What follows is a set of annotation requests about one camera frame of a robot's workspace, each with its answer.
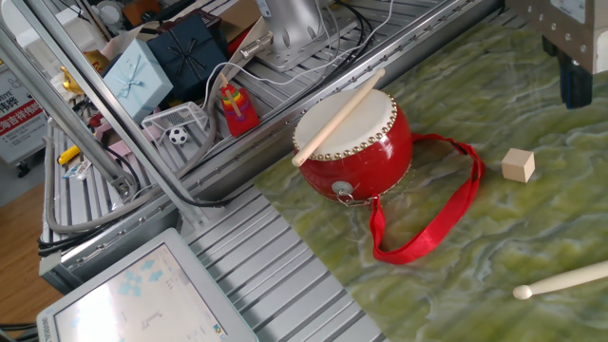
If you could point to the grey Schunk gripper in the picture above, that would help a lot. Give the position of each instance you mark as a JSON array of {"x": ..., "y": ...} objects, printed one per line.
[{"x": 560, "y": 28}]

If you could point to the wooden drumstick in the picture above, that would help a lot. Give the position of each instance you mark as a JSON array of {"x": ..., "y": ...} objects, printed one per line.
[
  {"x": 560, "y": 281},
  {"x": 337, "y": 119}
]

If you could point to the red drum with white head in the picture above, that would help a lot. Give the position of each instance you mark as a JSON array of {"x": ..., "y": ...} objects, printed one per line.
[{"x": 375, "y": 161}]

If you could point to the small wooden cube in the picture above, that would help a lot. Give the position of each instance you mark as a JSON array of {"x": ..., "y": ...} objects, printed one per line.
[{"x": 518, "y": 166}]

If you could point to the red box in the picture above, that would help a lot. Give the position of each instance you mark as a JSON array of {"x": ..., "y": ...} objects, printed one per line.
[{"x": 237, "y": 45}]

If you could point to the brown cardboard sheet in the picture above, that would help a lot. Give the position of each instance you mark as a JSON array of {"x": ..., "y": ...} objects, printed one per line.
[{"x": 237, "y": 16}]

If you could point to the dark maroon box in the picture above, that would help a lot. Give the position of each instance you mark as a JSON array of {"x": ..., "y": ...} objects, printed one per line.
[{"x": 211, "y": 19}]

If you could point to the navy gift box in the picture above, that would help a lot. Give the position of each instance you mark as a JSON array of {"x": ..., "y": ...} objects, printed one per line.
[{"x": 190, "y": 52}]

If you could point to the white mini soccer goal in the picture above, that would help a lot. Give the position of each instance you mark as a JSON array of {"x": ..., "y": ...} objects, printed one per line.
[{"x": 190, "y": 111}]

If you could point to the small soccer ball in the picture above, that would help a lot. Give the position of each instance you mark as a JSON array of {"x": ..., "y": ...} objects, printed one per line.
[{"x": 178, "y": 136}]

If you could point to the light blue gift box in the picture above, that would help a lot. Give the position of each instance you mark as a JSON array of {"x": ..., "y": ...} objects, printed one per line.
[{"x": 138, "y": 81}]

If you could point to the brown box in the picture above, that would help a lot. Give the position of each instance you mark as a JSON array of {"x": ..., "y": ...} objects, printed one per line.
[{"x": 140, "y": 10}]

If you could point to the pink plastic piece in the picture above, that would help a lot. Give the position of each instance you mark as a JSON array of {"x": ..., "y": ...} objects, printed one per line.
[{"x": 119, "y": 149}]

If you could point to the white round device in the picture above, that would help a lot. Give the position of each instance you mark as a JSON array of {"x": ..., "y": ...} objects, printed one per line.
[{"x": 110, "y": 13}]

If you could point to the white teach pendant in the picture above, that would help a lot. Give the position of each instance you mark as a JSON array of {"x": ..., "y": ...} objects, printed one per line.
[{"x": 142, "y": 294}]

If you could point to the gold figurine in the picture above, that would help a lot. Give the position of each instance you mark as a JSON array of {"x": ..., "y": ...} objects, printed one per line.
[{"x": 71, "y": 84}]

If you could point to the small white blue packet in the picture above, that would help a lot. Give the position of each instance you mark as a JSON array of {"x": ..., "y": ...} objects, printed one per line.
[{"x": 78, "y": 170}]

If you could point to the white red sign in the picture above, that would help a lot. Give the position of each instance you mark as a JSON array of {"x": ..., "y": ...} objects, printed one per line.
[{"x": 19, "y": 123}]

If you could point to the silver metal pedestal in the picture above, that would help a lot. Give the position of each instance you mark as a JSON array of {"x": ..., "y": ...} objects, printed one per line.
[{"x": 294, "y": 24}]

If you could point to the slim aluminium frame post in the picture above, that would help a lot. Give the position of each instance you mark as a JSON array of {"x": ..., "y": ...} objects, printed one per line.
[{"x": 111, "y": 114}]

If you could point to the thick aluminium frame post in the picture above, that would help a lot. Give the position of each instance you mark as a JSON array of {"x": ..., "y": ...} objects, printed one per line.
[{"x": 57, "y": 109}]

